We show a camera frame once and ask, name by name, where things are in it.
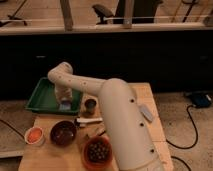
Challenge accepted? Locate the green plastic tray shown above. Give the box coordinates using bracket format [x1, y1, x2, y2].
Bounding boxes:
[26, 77, 83, 116]

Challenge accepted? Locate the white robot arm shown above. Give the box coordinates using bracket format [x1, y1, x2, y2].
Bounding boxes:
[47, 62, 165, 171]

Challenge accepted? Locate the small metal cup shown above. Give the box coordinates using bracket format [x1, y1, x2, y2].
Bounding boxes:
[84, 99, 97, 114]

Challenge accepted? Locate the dark purple bowl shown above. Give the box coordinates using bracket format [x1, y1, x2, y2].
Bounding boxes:
[50, 120, 77, 147]

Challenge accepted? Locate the wooden block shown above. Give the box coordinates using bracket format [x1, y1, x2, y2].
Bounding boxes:
[87, 125, 106, 138]

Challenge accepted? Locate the white cup with orange content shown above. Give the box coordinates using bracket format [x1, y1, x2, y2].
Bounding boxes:
[24, 127, 45, 146]

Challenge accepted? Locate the orange bowl with nuts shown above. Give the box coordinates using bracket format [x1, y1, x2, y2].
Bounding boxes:
[81, 136, 112, 171]

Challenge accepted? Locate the black office chair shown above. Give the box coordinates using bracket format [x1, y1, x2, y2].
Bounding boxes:
[92, 4, 114, 24]

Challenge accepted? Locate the dark device on floor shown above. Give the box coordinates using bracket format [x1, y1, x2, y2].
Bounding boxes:
[190, 93, 212, 108]

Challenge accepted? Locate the white handled knife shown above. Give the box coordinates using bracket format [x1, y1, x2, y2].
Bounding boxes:
[76, 117, 103, 124]

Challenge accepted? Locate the black cable on floor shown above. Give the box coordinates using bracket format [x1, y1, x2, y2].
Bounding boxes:
[165, 104, 200, 171]

